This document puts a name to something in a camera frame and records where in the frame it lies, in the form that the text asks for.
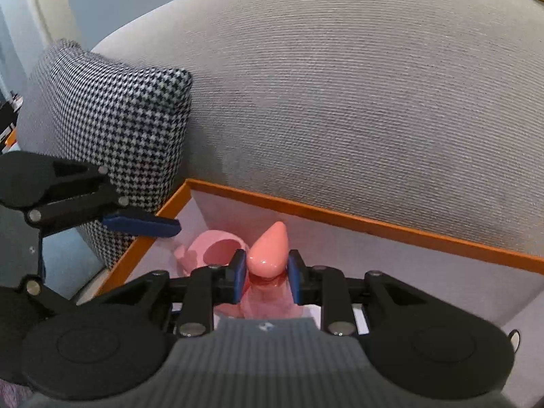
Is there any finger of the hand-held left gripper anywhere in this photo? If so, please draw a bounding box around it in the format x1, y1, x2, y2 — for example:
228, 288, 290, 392
24, 158, 183, 239
23, 275, 79, 317

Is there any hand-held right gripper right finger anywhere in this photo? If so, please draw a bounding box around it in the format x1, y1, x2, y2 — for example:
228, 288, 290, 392
289, 249, 431, 337

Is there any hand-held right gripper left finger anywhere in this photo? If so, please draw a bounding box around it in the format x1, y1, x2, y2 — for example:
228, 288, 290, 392
98, 250, 248, 337

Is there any pink cone-cap bottle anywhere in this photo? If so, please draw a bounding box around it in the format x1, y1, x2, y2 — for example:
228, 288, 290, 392
244, 221, 307, 319

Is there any orange cardboard box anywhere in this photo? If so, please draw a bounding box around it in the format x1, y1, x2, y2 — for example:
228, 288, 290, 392
96, 178, 544, 408

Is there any light blue padded surface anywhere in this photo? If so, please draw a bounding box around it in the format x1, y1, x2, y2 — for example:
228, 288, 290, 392
42, 225, 107, 303

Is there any pink plastic cup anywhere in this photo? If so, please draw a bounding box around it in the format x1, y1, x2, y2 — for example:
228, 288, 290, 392
173, 229, 252, 317

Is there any houndstooth pillow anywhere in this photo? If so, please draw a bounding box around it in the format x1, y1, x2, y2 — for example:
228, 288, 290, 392
17, 38, 193, 270

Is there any white door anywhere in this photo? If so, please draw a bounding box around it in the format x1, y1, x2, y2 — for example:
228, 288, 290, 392
26, 0, 83, 64

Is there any grey fabric sofa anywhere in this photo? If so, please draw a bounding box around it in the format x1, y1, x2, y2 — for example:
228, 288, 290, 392
89, 0, 544, 261

